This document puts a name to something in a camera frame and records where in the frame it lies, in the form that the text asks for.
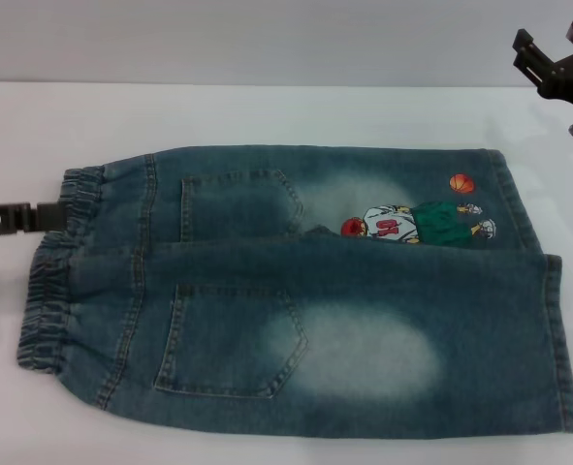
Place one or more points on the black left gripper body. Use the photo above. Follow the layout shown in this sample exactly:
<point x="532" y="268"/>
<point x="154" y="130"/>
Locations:
<point x="5" y="220"/>

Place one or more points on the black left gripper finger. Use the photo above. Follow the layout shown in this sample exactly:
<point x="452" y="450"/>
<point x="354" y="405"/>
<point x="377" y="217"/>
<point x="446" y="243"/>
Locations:
<point x="52" y="216"/>

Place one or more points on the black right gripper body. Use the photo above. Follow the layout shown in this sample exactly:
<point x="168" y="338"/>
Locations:
<point x="572" y="72"/>

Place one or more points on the blue denim shorts with print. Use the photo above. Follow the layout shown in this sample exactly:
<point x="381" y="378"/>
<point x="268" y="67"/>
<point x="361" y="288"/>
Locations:
<point x="344" y="300"/>

